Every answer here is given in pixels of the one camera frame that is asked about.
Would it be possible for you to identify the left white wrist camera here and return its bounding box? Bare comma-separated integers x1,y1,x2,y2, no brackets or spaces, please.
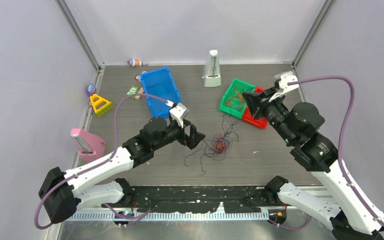
165,100,189,129

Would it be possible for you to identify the white metronome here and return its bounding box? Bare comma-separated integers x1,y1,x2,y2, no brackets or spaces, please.
202,50,221,88

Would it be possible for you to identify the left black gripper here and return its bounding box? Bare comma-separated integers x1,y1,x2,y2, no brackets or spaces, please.
152,118,205,151

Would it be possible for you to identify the small figurine toy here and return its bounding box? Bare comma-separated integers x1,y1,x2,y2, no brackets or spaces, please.
126,58,143,67

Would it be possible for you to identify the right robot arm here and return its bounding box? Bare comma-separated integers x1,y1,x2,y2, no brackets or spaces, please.
242,89,384,240

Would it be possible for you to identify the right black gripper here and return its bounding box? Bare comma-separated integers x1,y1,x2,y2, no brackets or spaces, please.
241,85,295,144

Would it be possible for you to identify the yellow triangle toy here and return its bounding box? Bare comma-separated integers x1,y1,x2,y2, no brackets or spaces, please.
89,93,114,117

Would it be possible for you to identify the small round toy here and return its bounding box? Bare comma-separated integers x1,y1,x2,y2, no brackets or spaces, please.
135,70,147,82

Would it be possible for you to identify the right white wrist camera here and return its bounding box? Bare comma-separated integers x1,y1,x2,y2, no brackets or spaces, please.
269,71,299,102

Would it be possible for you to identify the green plastic bin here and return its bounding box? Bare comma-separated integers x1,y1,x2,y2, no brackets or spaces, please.
219,78,256,119

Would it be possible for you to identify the green toy block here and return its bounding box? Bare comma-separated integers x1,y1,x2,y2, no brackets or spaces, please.
126,86,140,98

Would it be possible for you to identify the wooden block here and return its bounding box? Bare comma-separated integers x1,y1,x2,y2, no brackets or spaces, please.
134,87,144,100

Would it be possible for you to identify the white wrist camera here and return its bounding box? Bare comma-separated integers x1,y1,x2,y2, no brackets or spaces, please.
269,71,299,102
165,100,189,129

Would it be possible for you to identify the red plastic bin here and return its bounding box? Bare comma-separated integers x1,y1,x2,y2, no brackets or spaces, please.
241,86,268,129

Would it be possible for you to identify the pink stand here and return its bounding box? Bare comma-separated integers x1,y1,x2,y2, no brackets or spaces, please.
70,128,106,163

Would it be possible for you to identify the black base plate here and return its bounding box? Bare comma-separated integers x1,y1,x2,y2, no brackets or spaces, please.
110,185,286,214

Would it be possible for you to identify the purple wire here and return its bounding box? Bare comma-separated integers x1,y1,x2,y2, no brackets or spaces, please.
203,120,239,162

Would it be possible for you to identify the blue plastic bin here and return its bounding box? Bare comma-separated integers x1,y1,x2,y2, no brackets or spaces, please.
140,67,182,118

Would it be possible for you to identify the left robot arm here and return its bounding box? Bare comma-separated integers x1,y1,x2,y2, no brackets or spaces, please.
36,117,206,224

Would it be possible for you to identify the black wire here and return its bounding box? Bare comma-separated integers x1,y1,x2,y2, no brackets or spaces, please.
183,114,241,176

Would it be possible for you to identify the purple round toy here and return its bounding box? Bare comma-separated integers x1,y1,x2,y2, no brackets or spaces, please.
86,83,97,97

